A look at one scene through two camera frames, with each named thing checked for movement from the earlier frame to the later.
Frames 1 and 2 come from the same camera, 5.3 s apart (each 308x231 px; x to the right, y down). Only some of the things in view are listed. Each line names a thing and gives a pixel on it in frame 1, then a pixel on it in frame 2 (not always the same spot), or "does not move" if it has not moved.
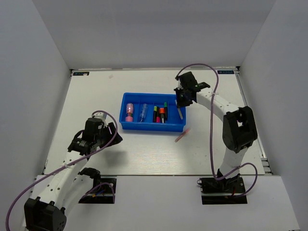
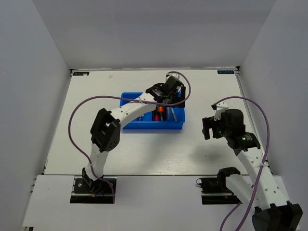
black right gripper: [180, 103] -> [209, 122]
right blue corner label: [225, 71] does not move
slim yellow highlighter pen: [180, 113] -> [174, 114]
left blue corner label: [81, 73] does not move
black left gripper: [106, 129] -> [183, 96]
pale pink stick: [186, 132] -> [168, 113]
